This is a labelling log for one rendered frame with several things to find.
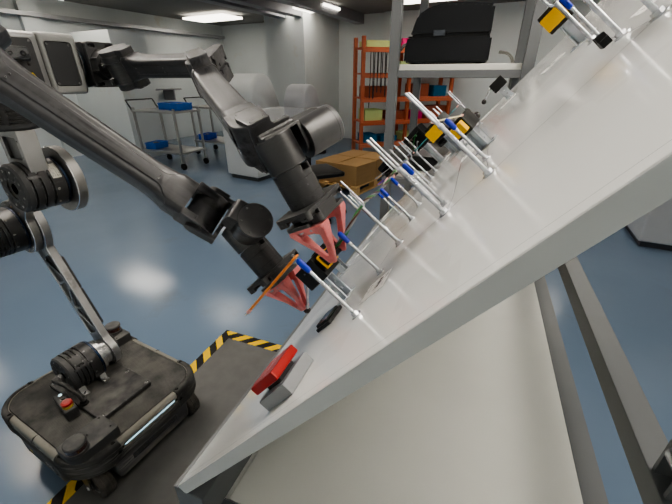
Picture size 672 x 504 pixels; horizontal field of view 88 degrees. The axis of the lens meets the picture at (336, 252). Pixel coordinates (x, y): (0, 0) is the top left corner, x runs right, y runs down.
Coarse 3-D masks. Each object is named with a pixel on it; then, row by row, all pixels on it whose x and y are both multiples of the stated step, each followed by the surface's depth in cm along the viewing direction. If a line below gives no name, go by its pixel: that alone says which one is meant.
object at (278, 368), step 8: (288, 352) 41; (296, 352) 42; (272, 360) 45; (280, 360) 40; (288, 360) 41; (272, 368) 39; (280, 368) 39; (288, 368) 41; (264, 376) 39; (272, 376) 38; (280, 376) 40; (256, 384) 40; (264, 384) 40; (272, 384) 41; (256, 392) 41
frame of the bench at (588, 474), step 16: (544, 288) 114; (544, 304) 106; (544, 320) 99; (560, 336) 93; (560, 352) 88; (560, 368) 83; (560, 384) 78; (560, 400) 75; (576, 400) 75; (576, 416) 71; (576, 432) 68; (576, 448) 65; (592, 448) 65; (576, 464) 62; (592, 464) 62; (592, 480) 60; (592, 496) 58
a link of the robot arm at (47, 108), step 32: (0, 32) 46; (0, 64) 45; (0, 96) 46; (32, 96) 46; (64, 96) 49; (64, 128) 48; (96, 128) 50; (96, 160) 53; (128, 160) 52; (160, 192) 55; (192, 192) 58
